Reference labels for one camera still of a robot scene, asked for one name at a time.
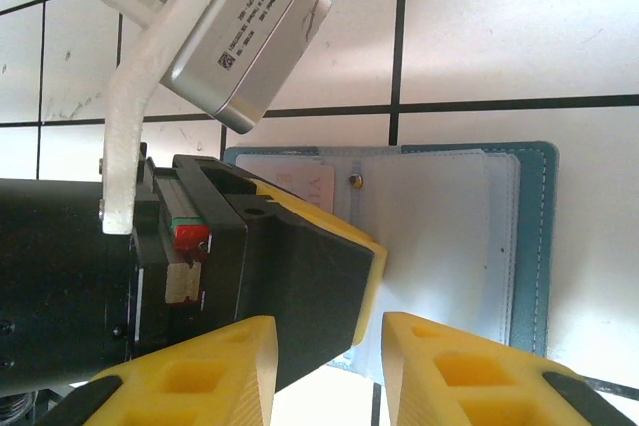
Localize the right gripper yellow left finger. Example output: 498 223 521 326
27 314 279 426

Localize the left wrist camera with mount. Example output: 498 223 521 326
59 0 334 237

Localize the teal card holder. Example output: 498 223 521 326
222 140 559 385

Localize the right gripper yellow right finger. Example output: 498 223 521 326
382 311 636 426

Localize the pale pink credit card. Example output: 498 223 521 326
234 153 335 216

